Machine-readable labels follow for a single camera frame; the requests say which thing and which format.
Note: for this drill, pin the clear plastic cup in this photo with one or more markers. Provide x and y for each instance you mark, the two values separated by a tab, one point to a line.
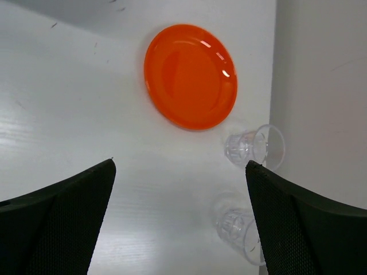
265	145
236	226

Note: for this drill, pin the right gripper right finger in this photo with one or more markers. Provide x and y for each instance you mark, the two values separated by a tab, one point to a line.
302	232

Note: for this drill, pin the orange plastic plate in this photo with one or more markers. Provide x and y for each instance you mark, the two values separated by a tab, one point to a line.
190	77

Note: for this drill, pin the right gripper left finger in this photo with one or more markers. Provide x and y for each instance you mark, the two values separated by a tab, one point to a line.
54	230

